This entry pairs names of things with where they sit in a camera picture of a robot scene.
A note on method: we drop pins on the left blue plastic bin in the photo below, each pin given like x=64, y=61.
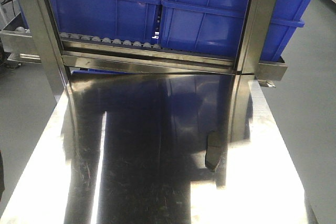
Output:
x=134, y=20

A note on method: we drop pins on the grey brake pad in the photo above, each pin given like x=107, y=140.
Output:
x=214, y=149

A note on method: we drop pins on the stainless steel rack frame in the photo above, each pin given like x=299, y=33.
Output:
x=44, y=45

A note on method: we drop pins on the right blue plastic bin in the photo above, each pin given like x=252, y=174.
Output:
x=215, y=27

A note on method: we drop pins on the blue plastic bin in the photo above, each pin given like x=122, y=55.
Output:
x=215, y=27
x=134, y=20

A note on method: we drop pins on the roller track strip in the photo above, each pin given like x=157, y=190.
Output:
x=109, y=41

